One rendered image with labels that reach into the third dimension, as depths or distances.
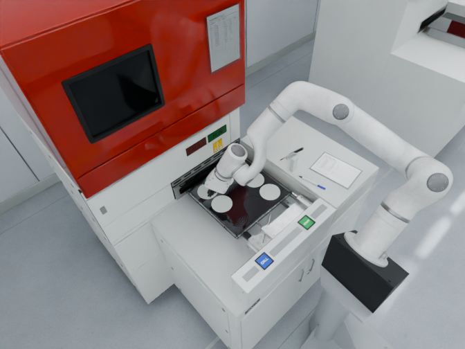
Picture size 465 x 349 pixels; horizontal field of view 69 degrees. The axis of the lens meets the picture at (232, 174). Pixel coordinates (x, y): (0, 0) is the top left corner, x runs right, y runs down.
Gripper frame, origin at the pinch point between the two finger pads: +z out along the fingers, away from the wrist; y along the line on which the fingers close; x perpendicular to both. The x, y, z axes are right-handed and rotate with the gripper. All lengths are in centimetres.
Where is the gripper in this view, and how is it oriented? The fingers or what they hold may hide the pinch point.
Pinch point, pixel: (210, 192)
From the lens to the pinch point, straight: 155.2
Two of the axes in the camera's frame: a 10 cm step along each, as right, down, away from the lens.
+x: 1.6, -7.5, 6.4
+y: 9.1, 3.7, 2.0
